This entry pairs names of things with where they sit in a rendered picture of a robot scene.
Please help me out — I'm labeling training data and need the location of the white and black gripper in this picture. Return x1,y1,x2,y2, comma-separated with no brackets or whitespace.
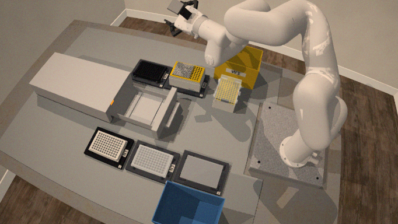
164,0,207,37

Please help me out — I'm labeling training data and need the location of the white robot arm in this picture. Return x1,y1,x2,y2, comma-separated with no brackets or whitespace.
193,0,348,168

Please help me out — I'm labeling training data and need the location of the blue open-top bin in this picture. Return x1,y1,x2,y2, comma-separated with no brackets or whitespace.
151,180,225,224

